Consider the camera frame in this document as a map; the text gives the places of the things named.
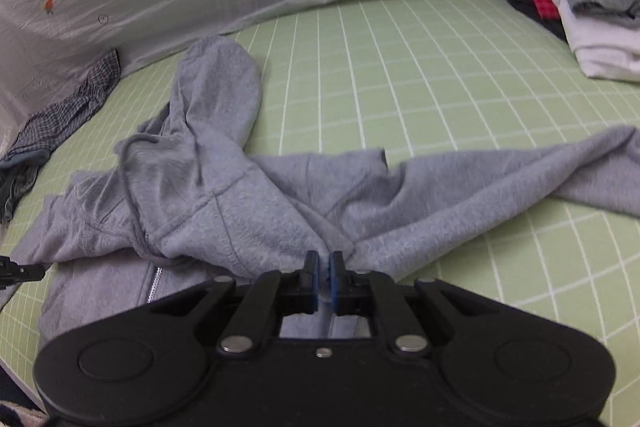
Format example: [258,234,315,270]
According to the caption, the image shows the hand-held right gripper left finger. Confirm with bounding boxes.
[147,251,321,358]

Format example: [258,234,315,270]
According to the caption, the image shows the pile of folded clothes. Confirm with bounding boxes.
[497,0,640,82]

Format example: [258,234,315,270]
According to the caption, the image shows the grey hoodie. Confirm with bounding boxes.
[10,36,640,343]

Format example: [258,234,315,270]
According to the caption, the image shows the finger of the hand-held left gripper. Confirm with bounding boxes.
[0,256,45,290]

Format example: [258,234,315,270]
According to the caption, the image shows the blue denim jeans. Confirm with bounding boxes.
[0,154,41,225]

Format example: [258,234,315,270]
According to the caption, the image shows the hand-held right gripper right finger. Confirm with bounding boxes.
[327,251,501,355]

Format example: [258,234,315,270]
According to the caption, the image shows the blue plaid shirt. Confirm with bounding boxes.
[0,49,122,168]

